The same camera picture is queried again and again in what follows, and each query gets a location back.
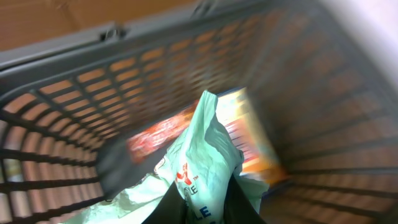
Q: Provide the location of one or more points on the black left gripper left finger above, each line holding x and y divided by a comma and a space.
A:
171, 209

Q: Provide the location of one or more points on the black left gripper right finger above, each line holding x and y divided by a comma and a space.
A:
237, 208

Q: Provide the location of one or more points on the teal wet wipes pack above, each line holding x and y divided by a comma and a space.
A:
200, 162

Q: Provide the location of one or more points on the red Top chocolate bar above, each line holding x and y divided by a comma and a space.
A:
156, 136

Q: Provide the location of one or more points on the yellow white snack bag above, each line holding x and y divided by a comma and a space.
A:
236, 113

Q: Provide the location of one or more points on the grey plastic shopping basket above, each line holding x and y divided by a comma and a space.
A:
68, 107

